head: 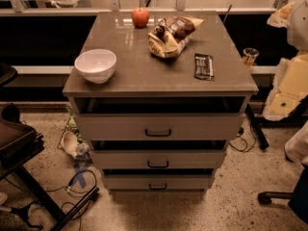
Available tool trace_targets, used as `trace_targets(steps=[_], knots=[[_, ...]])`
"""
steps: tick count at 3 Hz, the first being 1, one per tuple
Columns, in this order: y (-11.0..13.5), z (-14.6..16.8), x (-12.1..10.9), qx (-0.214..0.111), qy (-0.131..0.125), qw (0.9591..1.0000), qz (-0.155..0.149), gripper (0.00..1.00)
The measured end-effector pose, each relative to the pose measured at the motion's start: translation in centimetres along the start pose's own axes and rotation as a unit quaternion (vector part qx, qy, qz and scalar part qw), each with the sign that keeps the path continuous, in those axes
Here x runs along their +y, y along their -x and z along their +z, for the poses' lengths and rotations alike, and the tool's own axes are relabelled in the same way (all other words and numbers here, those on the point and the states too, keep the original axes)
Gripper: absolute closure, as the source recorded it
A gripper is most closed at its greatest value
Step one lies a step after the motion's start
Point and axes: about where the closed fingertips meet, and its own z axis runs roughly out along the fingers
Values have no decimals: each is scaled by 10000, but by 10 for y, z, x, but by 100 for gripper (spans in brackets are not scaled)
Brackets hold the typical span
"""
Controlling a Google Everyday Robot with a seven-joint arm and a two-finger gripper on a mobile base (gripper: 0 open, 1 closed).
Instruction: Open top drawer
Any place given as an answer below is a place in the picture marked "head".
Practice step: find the red apple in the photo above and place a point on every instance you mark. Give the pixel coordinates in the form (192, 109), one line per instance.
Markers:
(140, 17)

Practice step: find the black office chair base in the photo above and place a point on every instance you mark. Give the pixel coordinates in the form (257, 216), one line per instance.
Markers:
(265, 198)

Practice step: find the grey drawer cabinet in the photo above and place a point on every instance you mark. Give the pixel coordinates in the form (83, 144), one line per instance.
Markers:
(146, 85)

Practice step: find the grey top drawer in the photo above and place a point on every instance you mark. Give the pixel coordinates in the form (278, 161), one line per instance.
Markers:
(159, 127)

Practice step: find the grey bottom drawer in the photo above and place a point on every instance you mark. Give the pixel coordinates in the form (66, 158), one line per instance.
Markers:
(153, 183)

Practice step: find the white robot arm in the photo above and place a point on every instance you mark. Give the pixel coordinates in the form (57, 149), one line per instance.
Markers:
(290, 83)

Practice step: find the plastic cup with drink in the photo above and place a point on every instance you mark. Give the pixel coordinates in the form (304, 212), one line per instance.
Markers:
(249, 56)

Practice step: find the white bowl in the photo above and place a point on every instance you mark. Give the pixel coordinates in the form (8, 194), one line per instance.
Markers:
(96, 65)

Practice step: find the black snack bar wrapper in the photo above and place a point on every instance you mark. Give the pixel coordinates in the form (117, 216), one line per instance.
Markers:
(203, 67)

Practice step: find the grey drawer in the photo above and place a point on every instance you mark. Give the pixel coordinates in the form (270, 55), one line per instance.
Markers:
(159, 127)
(156, 159)
(153, 183)

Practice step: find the grey middle drawer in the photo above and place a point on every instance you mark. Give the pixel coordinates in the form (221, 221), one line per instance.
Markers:
(156, 159)

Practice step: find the dark chair at left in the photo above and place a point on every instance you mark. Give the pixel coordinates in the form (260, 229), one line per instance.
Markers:
(19, 143)

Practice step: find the black stand leg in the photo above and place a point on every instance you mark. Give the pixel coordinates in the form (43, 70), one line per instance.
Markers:
(263, 143)

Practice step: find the white cup on floor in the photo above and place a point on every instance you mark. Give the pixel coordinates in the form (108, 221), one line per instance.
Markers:
(69, 143)

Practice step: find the brown yellow chip bag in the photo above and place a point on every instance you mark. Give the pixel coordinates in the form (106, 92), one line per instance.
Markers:
(171, 35)

